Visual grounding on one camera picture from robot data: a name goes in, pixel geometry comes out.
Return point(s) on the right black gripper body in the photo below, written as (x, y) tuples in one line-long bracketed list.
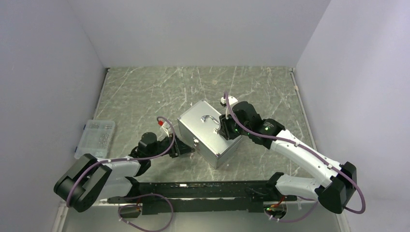
[(231, 130)]

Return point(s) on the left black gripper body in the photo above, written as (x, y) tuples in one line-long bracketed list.
[(166, 145)]

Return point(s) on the grey metal medicine case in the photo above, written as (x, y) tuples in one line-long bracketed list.
[(199, 127)]

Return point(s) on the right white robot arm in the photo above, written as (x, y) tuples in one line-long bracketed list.
[(332, 183)]

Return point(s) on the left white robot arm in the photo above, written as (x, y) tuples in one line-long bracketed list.
[(91, 179)]

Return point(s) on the clear plastic storage box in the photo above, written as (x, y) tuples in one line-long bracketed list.
[(96, 139)]

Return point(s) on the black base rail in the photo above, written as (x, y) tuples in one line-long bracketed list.
[(154, 198)]

